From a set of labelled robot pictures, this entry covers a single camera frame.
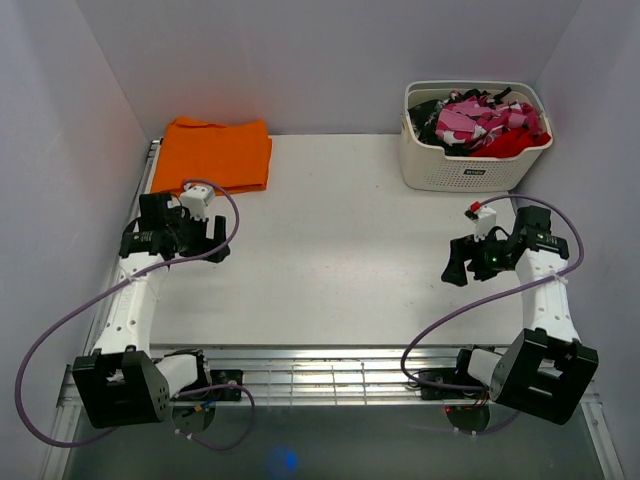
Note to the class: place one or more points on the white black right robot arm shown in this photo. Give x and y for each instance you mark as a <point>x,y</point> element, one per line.
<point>547,369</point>

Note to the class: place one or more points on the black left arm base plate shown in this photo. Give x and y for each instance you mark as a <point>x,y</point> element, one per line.
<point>221,377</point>

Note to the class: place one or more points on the red garment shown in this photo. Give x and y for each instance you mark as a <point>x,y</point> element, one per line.
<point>513,143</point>

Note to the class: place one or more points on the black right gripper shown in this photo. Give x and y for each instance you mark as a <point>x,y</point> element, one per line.
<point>463,249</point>

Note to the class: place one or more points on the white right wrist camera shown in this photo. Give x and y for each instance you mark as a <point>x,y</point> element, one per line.
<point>484,220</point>

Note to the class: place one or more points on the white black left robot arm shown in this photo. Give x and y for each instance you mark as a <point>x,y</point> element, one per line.
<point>118,382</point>

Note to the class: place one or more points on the cream plastic laundry basket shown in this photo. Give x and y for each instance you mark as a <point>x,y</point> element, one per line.
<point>452,168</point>

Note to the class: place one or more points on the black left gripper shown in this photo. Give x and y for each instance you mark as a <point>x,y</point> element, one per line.
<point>183,216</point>

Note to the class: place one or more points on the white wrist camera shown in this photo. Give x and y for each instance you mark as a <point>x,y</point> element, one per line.
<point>196,199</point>
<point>484,220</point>

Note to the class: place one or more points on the pink patterned garment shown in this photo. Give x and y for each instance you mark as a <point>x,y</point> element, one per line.
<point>481,121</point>

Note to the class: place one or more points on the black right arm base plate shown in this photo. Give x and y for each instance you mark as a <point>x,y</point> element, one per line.
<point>432,380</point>

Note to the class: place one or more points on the orange trousers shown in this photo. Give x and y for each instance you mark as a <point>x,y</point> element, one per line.
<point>235,157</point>

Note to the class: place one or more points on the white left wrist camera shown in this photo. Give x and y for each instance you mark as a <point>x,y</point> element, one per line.
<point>196,199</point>

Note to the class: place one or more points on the black garment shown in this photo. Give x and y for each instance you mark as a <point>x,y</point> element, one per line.
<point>424,118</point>

